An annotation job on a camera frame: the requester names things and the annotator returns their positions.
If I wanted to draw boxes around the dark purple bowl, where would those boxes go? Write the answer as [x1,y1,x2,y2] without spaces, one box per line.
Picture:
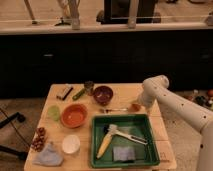
[93,86,113,106]

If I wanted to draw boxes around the dark metal can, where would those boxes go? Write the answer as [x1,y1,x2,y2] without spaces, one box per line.
[84,81,94,96]

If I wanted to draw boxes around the bunch of red grapes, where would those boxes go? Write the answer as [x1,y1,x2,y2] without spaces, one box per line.
[31,127,46,152]

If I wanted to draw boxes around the green plastic tray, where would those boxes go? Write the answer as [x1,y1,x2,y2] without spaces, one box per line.
[90,114,160,168]

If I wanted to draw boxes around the white dish brush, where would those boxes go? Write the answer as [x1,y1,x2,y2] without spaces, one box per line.
[108,124,148,145]

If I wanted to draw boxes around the white paper cup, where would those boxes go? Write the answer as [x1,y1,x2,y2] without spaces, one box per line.
[62,135,80,154]

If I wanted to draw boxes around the orange apple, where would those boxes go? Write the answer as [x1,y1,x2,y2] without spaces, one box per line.
[129,103,141,112]

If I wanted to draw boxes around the black office chair base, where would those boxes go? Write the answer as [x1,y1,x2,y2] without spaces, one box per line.
[0,108,29,161]

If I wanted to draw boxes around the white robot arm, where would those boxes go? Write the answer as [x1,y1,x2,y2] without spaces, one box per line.
[138,75,213,171]

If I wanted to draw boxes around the orange bowl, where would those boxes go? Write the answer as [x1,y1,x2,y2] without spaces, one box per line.
[60,104,88,128]

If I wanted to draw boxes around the light blue cloth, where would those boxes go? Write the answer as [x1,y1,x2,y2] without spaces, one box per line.
[33,143,63,167]

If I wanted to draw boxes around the green cucumber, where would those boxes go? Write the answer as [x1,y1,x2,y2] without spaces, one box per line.
[72,88,85,101]

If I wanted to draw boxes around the light green cup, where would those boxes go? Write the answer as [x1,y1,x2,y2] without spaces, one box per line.
[47,105,60,121]

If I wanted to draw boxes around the wooden table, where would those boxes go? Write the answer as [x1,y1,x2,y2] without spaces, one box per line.
[23,83,178,171]

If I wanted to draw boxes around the blue sponge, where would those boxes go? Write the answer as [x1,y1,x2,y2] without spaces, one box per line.
[113,146,135,162]

